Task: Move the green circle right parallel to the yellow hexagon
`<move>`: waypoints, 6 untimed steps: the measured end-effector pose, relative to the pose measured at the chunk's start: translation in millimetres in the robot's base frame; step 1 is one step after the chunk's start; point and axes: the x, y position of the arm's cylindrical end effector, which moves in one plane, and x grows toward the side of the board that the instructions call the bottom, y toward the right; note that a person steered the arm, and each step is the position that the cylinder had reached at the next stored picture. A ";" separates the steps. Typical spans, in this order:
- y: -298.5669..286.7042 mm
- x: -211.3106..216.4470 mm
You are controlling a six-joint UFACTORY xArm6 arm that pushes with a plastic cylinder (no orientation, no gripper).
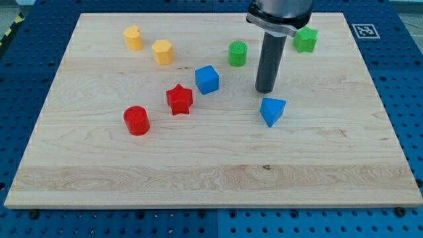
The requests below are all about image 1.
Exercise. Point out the blue triangle block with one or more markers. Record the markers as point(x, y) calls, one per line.
point(271, 110)

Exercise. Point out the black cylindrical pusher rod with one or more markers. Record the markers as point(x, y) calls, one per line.
point(270, 58)

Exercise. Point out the wooden board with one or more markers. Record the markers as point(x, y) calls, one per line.
point(333, 147)

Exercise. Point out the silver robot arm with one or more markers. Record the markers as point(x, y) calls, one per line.
point(279, 19)

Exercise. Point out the yellow heart block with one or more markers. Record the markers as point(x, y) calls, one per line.
point(132, 37)

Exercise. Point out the yellow hexagon block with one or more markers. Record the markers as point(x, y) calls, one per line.
point(163, 52)

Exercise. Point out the green star block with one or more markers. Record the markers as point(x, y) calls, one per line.
point(305, 40)

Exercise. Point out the white fiducial marker tag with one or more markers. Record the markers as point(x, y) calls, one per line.
point(365, 31)

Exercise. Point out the red star block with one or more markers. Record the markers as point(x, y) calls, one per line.
point(179, 99)

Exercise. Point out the red cylinder block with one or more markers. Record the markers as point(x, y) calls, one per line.
point(136, 120)

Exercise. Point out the green cylinder block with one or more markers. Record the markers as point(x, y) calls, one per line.
point(237, 53)

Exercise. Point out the blue cube block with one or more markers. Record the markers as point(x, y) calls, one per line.
point(207, 79)

